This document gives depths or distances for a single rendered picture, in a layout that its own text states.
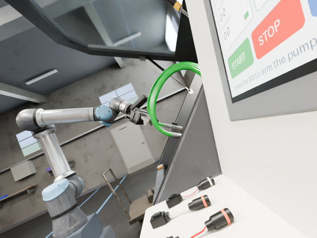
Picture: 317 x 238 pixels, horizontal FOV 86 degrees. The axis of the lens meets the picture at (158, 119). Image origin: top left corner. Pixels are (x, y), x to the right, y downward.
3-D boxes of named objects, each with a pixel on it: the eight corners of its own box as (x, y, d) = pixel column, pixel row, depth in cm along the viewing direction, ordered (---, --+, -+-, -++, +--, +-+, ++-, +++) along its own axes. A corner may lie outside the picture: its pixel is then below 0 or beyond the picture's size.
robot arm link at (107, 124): (95, 119, 95) (106, 103, 97) (99, 122, 106) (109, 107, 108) (106, 127, 95) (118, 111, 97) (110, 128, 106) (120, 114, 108)
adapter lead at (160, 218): (153, 230, 33) (148, 219, 33) (154, 223, 35) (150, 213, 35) (212, 207, 31) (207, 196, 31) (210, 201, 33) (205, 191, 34)
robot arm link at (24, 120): (3, 106, 80) (110, 99, 87) (19, 110, 91) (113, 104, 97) (3, 130, 79) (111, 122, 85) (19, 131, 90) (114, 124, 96)
